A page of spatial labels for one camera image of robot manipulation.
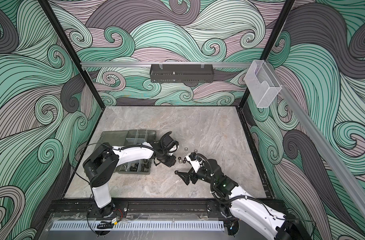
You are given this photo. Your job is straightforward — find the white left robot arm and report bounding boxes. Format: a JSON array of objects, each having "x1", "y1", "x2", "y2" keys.
[{"x1": 82, "y1": 132, "x2": 179, "y2": 210}]

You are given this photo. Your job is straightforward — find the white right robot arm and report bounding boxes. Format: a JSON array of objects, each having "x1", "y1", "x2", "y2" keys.
[{"x1": 174, "y1": 158, "x2": 316, "y2": 240}]

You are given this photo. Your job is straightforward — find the green plastic organizer box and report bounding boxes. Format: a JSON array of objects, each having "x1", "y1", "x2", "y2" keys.
[{"x1": 98, "y1": 129, "x2": 156, "y2": 175}]

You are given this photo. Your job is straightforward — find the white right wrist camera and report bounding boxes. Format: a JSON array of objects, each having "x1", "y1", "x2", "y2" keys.
[{"x1": 184, "y1": 152, "x2": 203, "y2": 173}]

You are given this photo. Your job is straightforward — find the clear plastic wall bin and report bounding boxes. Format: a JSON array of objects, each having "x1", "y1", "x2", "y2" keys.
[{"x1": 244, "y1": 60, "x2": 282, "y2": 109}]

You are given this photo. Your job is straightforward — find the aluminium wall rail back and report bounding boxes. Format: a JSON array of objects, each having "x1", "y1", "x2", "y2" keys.
[{"x1": 80, "y1": 61, "x2": 251, "y2": 69}]

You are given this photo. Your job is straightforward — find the aluminium wall rail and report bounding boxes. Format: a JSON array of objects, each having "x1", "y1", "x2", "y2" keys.
[
  {"x1": 266, "y1": 63, "x2": 365, "y2": 219},
  {"x1": 80, "y1": 61, "x2": 251, "y2": 69}
]

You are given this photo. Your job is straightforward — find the white slotted cable duct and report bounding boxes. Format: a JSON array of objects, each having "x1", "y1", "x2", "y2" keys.
[{"x1": 49, "y1": 220, "x2": 225, "y2": 232}]

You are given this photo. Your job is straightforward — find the aluminium wall rail right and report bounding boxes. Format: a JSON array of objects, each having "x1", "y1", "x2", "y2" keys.
[{"x1": 266, "y1": 63, "x2": 365, "y2": 219}]

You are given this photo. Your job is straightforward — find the black corner frame post right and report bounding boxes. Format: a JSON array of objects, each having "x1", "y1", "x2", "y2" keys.
[{"x1": 239, "y1": 1, "x2": 295, "y2": 109}]

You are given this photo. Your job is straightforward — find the black corner frame post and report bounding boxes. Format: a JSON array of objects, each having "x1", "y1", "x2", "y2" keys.
[
  {"x1": 38, "y1": 0, "x2": 105, "y2": 111},
  {"x1": 239, "y1": 1, "x2": 295, "y2": 109}
]

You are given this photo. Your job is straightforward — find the black corner frame post left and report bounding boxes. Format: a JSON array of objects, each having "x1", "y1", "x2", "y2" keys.
[{"x1": 38, "y1": 0, "x2": 105, "y2": 111}]

